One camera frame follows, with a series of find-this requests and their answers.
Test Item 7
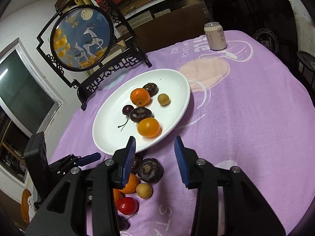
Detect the mandarin orange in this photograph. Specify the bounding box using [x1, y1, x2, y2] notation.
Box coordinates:
[119, 173, 139, 194]
[113, 189, 124, 205]

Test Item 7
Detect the red cherry tomato back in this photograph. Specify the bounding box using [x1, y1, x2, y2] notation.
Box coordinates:
[116, 197, 138, 215]

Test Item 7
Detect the dark cherry with stem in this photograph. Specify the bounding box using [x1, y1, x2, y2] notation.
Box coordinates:
[118, 105, 134, 129]

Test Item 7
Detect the water chestnut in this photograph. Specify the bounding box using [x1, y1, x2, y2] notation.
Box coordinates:
[137, 158, 164, 184]
[131, 156, 143, 175]
[130, 107, 153, 123]
[143, 83, 158, 97]

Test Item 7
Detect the yellow-orange kumquat front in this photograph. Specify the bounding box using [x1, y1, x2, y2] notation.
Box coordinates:
[137, 117, 161, 138]

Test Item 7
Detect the longan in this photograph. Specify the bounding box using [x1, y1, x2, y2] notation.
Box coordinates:
[136, 183, 153, 199]
[157, 93, 170, 106]

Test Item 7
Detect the white oval plate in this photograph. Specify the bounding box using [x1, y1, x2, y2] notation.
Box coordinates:
[92, 69, 191, 155]

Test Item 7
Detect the window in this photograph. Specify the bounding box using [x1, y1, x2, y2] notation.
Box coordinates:
[1, 38, 61, 183]

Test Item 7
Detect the purple printed tablecloth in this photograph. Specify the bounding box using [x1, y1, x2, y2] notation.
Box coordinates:
[126, 30, 314, 235]

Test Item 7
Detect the deer painting screen stand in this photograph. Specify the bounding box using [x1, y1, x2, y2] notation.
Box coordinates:
[36, 0, 152, 110]

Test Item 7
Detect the brown wooden board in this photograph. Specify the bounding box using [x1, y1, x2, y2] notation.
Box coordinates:
[134, 4, 207, 53]

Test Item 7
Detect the black round stool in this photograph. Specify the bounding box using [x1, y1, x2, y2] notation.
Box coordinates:
[297, 50, 315, 86]

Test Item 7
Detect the pink beverage can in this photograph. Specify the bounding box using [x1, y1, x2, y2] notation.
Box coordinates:
[204, 22, 227, 51]

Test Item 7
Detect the black chair back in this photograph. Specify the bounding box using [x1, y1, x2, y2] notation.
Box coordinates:
[203, 0, 298, 67]

